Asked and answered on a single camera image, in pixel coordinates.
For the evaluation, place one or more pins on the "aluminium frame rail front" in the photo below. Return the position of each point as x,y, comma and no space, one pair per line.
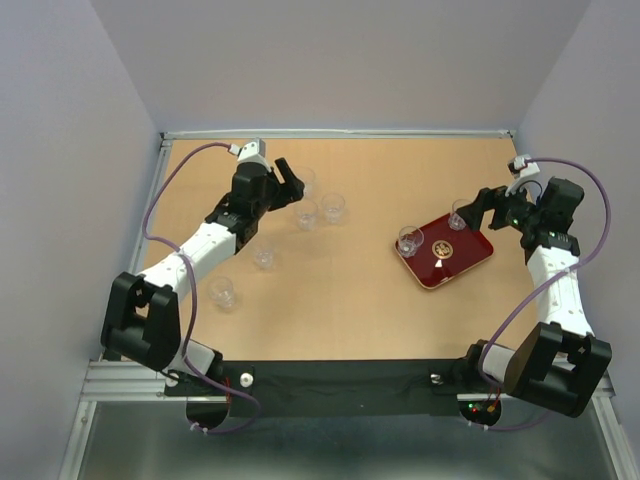
125,381

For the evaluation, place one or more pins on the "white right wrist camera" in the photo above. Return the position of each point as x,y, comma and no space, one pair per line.
523,169

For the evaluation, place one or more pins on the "red rectangular tray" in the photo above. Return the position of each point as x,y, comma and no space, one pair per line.
446,254

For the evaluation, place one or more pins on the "aluminium frame rail back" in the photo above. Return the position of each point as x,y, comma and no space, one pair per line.
292,133

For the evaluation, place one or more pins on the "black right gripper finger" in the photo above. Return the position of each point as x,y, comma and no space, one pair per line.
500,219
473,213

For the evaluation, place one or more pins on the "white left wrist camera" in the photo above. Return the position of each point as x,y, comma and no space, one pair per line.
254,151

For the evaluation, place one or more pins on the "clear glass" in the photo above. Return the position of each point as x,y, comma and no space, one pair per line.
263,256
306,212
308,177
410,239
333,205
455,221
222,293

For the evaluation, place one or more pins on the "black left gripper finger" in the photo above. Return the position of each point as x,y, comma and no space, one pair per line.
293,187
284,169

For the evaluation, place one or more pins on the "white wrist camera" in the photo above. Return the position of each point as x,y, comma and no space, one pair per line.
523,169
254,151

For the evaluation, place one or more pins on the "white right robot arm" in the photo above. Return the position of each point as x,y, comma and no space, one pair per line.
561,362

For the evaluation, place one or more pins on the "aluminium frame rail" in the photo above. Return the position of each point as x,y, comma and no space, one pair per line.
136,246
125,381
292,133

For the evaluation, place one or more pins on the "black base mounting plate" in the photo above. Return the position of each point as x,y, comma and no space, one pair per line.
297,404

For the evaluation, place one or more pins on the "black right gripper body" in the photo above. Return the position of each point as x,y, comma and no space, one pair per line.
522,213

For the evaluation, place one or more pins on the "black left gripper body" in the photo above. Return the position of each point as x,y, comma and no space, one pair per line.
272,199

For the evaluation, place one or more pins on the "aluminium frame rail left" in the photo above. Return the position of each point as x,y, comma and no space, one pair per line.
136,246

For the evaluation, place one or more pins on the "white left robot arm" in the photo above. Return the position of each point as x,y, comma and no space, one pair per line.
142,321

